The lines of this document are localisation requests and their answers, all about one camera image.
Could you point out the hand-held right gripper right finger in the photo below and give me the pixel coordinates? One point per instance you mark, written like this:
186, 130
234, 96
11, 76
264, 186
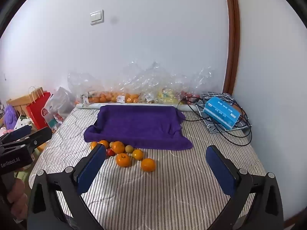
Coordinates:
220, 172

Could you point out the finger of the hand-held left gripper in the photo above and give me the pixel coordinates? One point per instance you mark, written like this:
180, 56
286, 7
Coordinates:
38, 136
15, 132

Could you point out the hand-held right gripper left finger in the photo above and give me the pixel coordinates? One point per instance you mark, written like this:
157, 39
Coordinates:
92, 167

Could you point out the red cherry tomato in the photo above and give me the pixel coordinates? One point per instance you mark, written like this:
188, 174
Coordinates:
110, 152

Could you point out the small green fruit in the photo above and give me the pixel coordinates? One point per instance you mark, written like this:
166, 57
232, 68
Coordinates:
111, 144

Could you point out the tangerine with green stem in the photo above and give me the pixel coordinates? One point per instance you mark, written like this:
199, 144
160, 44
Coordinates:
123, 160

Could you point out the large tangerine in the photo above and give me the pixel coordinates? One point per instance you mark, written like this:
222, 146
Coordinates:
118, 147

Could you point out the brown-green kiwi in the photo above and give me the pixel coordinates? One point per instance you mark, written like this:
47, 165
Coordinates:
129, 148

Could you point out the smooth small orange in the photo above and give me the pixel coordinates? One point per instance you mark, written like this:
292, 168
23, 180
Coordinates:
137, 154

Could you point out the person's left hand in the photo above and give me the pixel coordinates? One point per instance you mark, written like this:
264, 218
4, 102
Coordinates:
18, 198

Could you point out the purple plush toy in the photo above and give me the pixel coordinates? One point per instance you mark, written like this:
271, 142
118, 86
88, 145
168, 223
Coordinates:
10, 117

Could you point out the red paper bag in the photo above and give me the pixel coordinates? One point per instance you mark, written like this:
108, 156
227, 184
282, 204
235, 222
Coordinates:
38, 115

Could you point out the wooden furniture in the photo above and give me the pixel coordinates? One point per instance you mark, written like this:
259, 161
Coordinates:
19, 100

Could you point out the white plastic bag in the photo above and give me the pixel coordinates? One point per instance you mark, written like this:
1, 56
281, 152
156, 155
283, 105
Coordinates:
58, 103

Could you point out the dark checkered cloth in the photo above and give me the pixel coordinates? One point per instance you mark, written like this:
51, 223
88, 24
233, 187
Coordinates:
211, 127

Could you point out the blue tissue box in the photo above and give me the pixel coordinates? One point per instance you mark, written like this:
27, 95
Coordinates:
221, 113

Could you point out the purple towel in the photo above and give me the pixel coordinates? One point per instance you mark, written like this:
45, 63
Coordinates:
139, 124

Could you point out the striped mattress cover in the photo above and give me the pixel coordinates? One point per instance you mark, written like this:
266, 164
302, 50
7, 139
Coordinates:
156, 196

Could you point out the clear bag of tangerines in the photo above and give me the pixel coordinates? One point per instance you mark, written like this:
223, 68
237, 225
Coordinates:
96, 93

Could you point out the clear bag of red tomatoes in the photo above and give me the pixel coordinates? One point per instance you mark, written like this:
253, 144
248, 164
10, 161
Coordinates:
199, 81

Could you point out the clear bag of yellow fruit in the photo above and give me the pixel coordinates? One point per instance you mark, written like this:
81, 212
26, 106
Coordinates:
165, 86

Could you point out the brown wooden door frame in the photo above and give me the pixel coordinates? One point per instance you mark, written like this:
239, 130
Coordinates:
232, 40

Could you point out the white light switch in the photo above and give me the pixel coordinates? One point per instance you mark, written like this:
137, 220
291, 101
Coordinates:
97, 17

